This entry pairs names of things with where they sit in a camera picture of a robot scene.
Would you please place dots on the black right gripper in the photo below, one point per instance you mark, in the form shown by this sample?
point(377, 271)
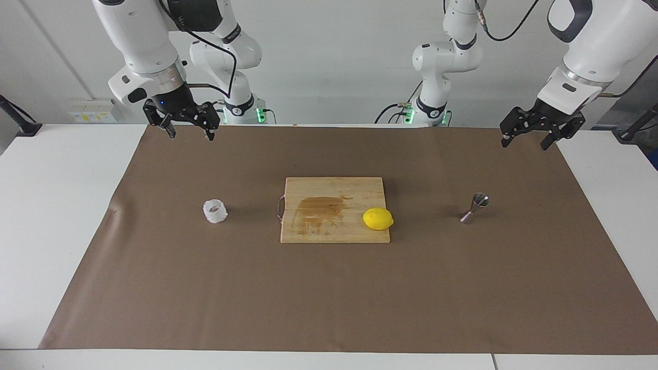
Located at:
point(175, 103)

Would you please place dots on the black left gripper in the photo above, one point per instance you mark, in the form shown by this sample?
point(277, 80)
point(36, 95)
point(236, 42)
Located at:
point(547, 117)

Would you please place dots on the steel double jigger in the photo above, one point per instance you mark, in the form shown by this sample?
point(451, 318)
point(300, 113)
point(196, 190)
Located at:
point(480, 200)

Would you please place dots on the clear plastic cup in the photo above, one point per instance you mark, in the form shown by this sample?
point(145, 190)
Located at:
point(216, 213)

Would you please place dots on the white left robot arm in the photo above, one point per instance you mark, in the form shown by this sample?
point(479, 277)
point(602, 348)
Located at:
point(591, 41)

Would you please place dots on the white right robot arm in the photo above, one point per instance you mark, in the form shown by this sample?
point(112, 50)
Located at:
point(139, 36)

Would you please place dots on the black stand clamp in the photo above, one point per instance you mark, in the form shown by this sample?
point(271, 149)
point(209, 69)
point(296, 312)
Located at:
point(28, 128)
point(628, 135)

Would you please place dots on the dark grey partition panel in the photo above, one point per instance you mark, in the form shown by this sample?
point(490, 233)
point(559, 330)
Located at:
point(635, 97)

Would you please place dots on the blue object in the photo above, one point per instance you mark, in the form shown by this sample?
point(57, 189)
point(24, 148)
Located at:
point(655, 159)

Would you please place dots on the wooden cutting board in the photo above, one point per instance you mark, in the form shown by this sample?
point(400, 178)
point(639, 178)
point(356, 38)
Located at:
point(308, 231)

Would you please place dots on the brown paper table mat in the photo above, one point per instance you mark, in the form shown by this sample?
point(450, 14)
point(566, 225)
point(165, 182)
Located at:
point(205, 288)

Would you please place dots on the yellow lemon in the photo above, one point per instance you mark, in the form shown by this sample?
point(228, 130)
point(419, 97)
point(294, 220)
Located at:
point(378, 219)

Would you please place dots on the white wall socket box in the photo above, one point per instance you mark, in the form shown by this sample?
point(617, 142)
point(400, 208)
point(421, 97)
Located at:
point(92, 113)

